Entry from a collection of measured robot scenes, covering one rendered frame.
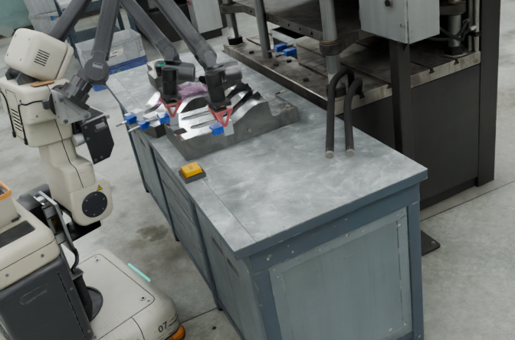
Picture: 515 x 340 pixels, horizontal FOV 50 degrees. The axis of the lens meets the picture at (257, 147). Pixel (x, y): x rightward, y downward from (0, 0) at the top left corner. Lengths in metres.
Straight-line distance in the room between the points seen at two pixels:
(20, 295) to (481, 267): 1.91
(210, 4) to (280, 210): 5.05
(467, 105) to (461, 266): 0.81
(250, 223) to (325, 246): 0.26
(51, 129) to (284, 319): 1.04
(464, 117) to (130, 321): 1.86
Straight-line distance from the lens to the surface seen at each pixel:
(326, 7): 2.39
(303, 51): 2.87
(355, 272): 1.96
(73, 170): 2.13
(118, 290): 2.48
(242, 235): 1.68
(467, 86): 2.95
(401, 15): 2.18
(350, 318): 2.08
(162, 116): 2.25
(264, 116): 2.22
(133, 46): 5.78
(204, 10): 6.62
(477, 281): 2.68
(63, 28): 2.33
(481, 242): 2.90
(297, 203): 1.77
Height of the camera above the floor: 1.78
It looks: 27 degrees down
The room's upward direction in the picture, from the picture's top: 10 degrees counter-clockwise
